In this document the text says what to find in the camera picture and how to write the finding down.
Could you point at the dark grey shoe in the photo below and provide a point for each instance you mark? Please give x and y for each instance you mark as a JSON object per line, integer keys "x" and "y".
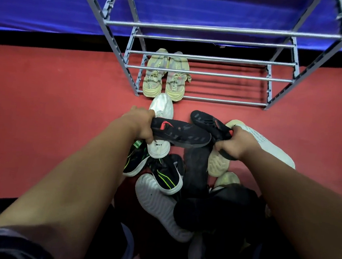
{"x": 195, "y": 171}

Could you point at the person's right thumb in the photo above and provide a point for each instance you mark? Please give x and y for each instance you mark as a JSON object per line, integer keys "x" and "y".
{"x": 222, "y": 146}

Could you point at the sneaker with white ribbed sole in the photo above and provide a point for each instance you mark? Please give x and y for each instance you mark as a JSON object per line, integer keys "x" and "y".
{"x": 158, "y": 204}

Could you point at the person's left thumb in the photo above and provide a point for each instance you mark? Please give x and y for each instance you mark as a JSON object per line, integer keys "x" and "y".
{"x": 148, "y": 137}

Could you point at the white shiny sneaker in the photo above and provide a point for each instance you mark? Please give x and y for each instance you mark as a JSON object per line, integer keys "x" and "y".
{"x": 162, "y": 106}

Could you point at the black sneaker with green stripes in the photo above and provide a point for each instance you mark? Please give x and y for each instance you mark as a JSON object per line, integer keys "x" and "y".
{"x": 167, "y": 175}
{"x": 135, "y": 160}

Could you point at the white knit sneaker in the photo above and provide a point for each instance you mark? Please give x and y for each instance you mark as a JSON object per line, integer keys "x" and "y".
{"x": 271, "y": 147}

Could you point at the plain black shoe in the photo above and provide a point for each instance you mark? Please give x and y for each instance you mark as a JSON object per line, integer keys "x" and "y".
{"x": 220, "y": 209}

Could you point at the black sneaker with grey pattern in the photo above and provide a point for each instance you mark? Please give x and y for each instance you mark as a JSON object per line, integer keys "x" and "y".
{"x": 208, "y": 123}

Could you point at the yellow knit sneaker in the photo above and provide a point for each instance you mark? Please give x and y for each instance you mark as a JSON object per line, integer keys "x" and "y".
{"x": 176, "y": 80}
{"x": 152, "y": 81}

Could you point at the person's right forearm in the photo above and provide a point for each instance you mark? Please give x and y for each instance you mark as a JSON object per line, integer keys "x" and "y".
{"x": 301, "y": 210}

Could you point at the person's left forearm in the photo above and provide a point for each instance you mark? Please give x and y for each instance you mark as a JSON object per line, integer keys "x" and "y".
{"x": 73, "y": 185}

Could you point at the sneaker with cream sole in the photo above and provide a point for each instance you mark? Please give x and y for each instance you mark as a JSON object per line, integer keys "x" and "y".
{"x": 227, "y": 179}
{"x": 217, "y": 166}

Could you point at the dark shirt sleeve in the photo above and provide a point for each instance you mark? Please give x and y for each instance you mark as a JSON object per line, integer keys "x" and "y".
{"x": 5, "y": 246}

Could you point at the person's left hand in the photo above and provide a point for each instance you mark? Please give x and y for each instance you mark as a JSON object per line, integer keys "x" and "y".
{"x": 137, "y": 123}

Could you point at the black sneaker with red mark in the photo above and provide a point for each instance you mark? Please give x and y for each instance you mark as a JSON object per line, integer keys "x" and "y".
{"x": 182, "y": 133}

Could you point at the person's right hand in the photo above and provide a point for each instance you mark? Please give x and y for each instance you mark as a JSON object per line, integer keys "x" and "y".
{"x": 238, "y": 145}

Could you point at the blue cloth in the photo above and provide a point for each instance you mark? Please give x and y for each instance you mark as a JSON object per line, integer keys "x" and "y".
{"x": 45, "y": 0}

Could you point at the grey metal shoe rack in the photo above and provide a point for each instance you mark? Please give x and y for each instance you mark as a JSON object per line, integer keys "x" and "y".
{"x": 215, "y": 27}

